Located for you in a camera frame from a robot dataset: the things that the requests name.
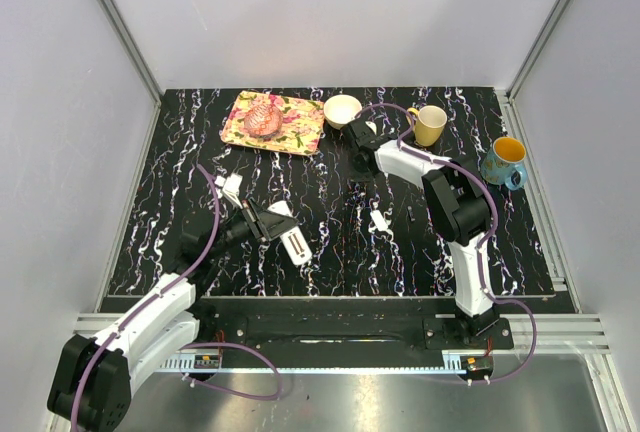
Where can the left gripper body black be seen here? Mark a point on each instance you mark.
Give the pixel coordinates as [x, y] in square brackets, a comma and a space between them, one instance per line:
[237, 230]

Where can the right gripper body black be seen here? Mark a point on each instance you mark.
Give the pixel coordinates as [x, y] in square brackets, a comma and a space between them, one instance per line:
[356, 165]

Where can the white remote control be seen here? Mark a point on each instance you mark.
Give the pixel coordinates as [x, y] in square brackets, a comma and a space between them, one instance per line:
[292, 239]

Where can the white battery cover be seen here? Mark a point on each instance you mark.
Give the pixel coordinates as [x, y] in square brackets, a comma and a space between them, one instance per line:
[379, 221]

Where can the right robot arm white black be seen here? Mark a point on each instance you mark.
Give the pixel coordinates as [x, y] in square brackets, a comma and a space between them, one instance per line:
[459, 206]

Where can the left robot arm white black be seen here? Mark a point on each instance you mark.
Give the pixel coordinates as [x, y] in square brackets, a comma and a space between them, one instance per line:
[97, 377]

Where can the cream ceramic bowl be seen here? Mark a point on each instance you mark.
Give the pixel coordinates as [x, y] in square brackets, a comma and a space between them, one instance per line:
[341, 109]

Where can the floral rectangular tray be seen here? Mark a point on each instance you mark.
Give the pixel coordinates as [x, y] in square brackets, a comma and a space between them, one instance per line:
[302, 127]

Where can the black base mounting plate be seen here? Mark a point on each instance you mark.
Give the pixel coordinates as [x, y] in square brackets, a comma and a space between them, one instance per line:
[348, 333]

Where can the red patterned bowl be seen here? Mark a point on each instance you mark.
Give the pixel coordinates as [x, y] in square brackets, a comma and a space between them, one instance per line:
[263, 121]

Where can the blue mug yellow inside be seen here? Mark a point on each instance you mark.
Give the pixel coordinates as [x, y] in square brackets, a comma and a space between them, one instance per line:
[504, 164]

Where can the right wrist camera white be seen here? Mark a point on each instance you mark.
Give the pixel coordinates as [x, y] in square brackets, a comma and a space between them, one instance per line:
[372, 126]

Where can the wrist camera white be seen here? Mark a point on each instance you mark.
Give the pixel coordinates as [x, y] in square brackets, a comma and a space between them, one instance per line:
[372, 126]
[229, 189]

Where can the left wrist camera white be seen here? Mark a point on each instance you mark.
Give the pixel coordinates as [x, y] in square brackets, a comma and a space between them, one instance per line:
[229, 189]

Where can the left aluminium frame post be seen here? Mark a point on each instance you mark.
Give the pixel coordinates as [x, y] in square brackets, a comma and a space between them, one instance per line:
[131, 48]

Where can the aluminium frame post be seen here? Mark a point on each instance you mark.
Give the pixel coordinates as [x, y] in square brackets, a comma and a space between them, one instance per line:
[131, 48]
[557, 12]

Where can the right aluminium frame post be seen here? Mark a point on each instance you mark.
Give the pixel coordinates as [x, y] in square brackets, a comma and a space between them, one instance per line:
[557, 12]

